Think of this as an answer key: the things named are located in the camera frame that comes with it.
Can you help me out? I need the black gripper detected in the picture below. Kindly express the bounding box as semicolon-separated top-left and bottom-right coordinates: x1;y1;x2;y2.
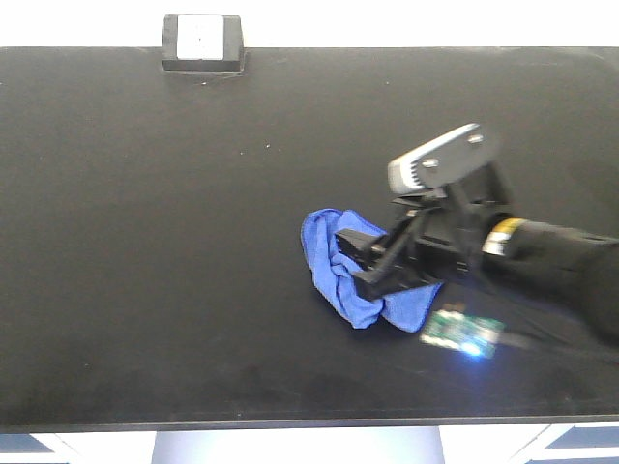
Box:
336;161;514;301

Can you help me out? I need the blue microfiber cloth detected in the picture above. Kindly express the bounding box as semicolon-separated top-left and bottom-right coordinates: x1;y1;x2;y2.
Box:
301;208;441;334

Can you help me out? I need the left blue white cabinet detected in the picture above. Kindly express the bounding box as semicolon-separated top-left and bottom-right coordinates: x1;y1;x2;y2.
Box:
1;433;99;463

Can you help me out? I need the right blue white cabinet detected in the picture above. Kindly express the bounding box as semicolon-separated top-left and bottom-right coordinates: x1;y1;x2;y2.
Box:
507;422;618;463

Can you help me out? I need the black bench power socket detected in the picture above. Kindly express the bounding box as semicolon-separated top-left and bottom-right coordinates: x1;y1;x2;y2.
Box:
162;14;246;73

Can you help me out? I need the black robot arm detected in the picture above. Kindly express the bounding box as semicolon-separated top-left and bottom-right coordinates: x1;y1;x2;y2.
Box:
336;162;618;339

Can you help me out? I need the blue white cabinet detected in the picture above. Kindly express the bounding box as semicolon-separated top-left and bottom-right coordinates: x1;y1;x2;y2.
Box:
507;422;618;463
1;433;99;463

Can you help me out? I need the green circuit board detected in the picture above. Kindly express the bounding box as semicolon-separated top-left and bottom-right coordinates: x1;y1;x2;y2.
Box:
419;304;506;359

